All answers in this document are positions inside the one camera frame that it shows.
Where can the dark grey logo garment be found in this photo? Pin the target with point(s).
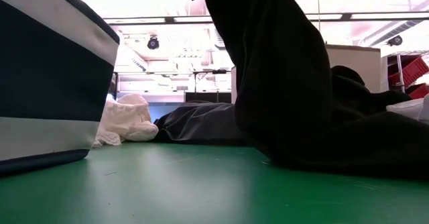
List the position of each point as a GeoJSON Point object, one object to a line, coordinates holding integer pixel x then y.
{"type": "Point", "coordinates": [201, 123]}

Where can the black garment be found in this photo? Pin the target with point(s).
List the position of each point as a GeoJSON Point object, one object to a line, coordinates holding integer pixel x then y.
{"type": "Point", "coordinates": [285, 83]}

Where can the white lace knit garment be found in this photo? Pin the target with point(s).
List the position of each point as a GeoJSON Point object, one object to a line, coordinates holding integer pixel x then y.
{"type": "Point", "coordinates": [130, 123]}

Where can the black ceiling dome fixture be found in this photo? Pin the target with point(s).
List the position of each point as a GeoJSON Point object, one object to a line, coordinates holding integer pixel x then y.
{"type": "Point", "coordinates": [153, 43]}
{"type": "Point", "coordinates": [395, 41]}

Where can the green table mat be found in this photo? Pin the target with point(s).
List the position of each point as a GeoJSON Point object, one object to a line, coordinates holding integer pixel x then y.
{"type": "Point", "coordinates": [167, 190]}

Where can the black overhead light bar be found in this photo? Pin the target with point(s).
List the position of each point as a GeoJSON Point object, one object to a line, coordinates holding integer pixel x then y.
{"type": "Point", "coordinates": [151, 19]}

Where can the beige fabric storage box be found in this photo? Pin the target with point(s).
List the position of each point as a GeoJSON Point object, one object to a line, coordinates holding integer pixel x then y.
{"type": "Point", "coordinates": [355, 66]}

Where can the navy white striped fabric bin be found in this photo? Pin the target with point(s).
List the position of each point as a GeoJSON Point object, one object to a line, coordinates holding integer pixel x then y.
{"type": "Point", "coordinates": [50, 83]}

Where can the metal shelf rack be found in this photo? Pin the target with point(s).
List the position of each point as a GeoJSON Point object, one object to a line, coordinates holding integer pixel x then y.
{"type": "Point", "coordinates": [399, 69]}

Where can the red storage bin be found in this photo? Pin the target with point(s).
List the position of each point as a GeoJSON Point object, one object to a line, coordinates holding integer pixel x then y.
{"type": "Point", "coordinates": [414, 71]}
{"type": "Point", "coordinates": [419, 91]}

